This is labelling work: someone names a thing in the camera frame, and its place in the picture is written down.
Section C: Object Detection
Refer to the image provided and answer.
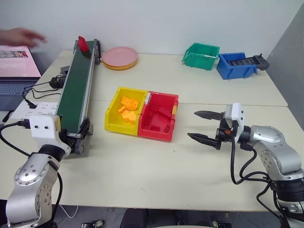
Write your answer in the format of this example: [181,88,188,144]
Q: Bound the black ribbed parts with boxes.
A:
[227,57,255,67]

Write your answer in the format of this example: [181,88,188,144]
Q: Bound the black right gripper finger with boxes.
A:
[193,110,224,121]
[187,132,219,149]

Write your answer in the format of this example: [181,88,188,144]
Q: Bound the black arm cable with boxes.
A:
[229,139,289,228]
[0,119,64,207]

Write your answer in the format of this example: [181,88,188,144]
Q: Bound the yellow plate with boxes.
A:
[102,58,138,71]

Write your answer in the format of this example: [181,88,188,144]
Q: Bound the black power strip cord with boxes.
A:
[2,111,14,123]

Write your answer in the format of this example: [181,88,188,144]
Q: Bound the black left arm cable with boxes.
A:
[0,119,64,207]

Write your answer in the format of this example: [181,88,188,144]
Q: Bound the pink plate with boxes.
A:
[102,47,139,67]

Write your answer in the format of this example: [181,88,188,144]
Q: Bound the flat red block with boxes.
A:
[149,113,168,131]

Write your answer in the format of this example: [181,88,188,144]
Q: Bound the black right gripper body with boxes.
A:
[215,118,238,151]

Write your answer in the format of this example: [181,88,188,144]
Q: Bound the black adapter cable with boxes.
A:
[22,82,60,109]

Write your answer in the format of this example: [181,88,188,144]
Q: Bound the dark rounded shape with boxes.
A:
[210,219,232,228]
[80,219,105,228]

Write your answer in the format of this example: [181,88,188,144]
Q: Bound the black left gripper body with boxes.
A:
[60,129,75,154]

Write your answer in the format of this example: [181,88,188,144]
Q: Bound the yellow plastic bin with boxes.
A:
[104,86,149,137]

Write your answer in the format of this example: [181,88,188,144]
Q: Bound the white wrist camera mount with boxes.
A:
[224,102,246,141]
[28,114,63,144]

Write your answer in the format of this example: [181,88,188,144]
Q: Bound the black handheld device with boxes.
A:
[252,54,270,71]

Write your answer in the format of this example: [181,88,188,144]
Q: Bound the red plastic bin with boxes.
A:
[137,91,180,143]

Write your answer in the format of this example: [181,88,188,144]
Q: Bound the red wedge block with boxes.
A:
[157,106,173,120]

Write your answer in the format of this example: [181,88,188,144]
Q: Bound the laptop with pink screen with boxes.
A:
[0,44,43,112]

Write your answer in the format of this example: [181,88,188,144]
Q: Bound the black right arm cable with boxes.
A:
[229,139,289,228]

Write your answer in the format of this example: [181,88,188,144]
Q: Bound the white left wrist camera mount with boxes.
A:
[28,114,63,144]

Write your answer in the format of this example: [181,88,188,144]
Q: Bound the white power strip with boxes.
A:
[10,101,60,122]

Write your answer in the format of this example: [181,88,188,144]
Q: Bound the green conveyor belt unit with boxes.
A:
[57,38,103,156]

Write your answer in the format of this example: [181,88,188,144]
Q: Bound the green plastic bin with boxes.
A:
[181,42,220,71]

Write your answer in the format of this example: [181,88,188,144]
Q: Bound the person's bare hand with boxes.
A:
[0,27,48,49]

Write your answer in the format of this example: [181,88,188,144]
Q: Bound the blue plastic bin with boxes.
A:
[216,52,258,81]

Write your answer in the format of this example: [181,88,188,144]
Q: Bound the black power adapter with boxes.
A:
[49,75,65,90]

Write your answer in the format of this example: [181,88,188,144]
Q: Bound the white cable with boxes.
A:
[58,203,79,219]

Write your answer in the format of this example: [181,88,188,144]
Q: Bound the red plastic toy piece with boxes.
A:
[77,35,90,52]

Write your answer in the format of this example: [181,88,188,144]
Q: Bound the orange block with holes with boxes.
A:
[121,95,140,112]

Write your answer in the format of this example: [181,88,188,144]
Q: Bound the orange heart-shaped block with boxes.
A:
[123,111,138,124]

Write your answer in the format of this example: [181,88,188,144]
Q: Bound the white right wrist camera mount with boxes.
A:
[224,102,246,141]

